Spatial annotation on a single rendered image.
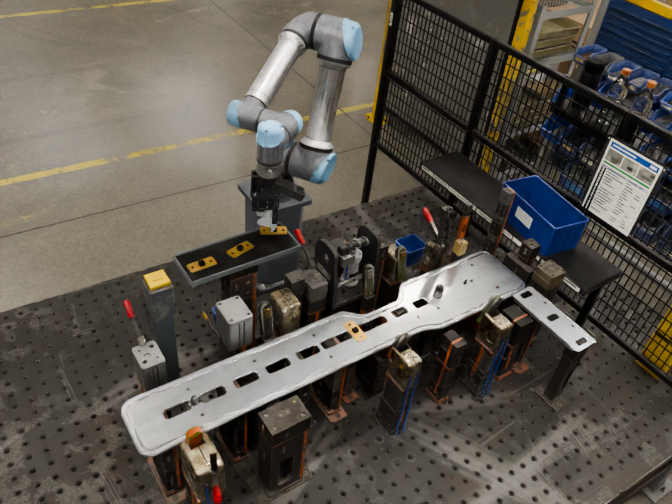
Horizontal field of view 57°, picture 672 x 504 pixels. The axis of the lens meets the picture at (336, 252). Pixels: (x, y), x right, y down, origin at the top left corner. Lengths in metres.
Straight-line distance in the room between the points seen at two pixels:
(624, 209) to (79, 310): 1.98
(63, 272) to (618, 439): 2.81
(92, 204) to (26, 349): 1.91
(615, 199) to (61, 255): 2.85
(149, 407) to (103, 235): 2.25
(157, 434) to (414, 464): 0.80
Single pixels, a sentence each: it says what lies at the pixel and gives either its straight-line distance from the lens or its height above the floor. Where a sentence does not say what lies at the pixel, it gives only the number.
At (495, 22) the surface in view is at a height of 1.16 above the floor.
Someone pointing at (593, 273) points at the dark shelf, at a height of 1.03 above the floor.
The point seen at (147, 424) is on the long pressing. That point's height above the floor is 1.00.
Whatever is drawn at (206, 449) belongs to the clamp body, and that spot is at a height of 1.06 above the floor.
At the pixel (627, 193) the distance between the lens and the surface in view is 2.36.
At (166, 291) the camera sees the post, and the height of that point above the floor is 1.13.
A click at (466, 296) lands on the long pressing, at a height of 1.00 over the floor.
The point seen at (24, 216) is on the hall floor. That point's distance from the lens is 4.16.
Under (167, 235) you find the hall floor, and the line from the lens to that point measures 3.84.
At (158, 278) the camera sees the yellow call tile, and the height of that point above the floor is 1.16.
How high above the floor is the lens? 2.42
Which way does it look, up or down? 40 degrees down
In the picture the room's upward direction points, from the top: 7 degrees clockwise
